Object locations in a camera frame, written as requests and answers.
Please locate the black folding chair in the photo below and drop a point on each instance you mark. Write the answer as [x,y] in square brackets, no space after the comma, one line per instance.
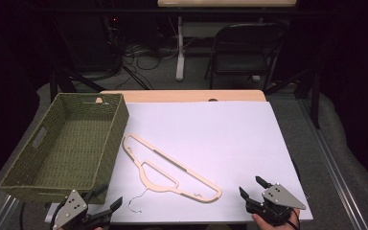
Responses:
[246,48]

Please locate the white table mat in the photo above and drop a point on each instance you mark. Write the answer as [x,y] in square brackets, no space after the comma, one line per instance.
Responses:
[223,143]

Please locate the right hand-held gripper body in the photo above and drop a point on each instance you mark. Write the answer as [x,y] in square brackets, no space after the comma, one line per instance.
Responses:
[279,198]

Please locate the black metal stand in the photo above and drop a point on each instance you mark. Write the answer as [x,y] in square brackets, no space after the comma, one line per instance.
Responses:
[314,96]
[67,80]

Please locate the person's left hand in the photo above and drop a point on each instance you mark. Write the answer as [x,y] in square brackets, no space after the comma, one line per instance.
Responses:
[96,228]

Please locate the green woven basket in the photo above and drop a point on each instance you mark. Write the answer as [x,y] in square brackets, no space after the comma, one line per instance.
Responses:
[73,150]

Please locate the metal floor rail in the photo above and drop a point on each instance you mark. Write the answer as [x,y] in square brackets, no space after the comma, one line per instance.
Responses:
[4,212]
[332,166]

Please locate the light wooden table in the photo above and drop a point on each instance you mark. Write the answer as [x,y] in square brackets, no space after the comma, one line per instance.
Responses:
[179,96]

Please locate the beige plastic clothes hanger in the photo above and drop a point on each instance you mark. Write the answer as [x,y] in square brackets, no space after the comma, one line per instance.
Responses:
[159,188]

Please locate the white desk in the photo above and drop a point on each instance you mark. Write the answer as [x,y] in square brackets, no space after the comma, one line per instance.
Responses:
[180,48]

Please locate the person's right hand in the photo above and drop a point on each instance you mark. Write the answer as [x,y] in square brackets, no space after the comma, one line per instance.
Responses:
[268,226]

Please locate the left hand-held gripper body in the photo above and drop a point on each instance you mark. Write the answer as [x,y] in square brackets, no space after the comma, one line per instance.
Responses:
[72,207]

